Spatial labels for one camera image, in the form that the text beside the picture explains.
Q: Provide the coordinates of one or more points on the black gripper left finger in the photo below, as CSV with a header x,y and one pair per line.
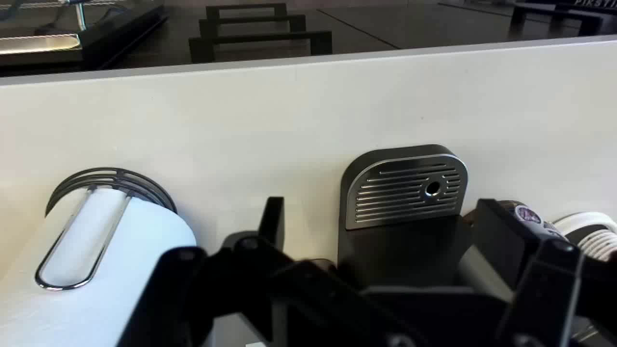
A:
x,y
243,290

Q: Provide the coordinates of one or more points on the dark base cabinet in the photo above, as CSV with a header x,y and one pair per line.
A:
x,y
397,25

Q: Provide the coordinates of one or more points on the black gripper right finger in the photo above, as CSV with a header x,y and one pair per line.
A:
x,y
551,295

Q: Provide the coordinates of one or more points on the white ribbed round object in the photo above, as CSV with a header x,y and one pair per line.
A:
x,y
594,234

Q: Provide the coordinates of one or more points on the white paper towel roll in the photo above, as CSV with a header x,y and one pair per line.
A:
x,y
146,257

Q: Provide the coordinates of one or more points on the black silver Keurig coffeemaker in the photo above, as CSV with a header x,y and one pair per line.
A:
x,y
405,193

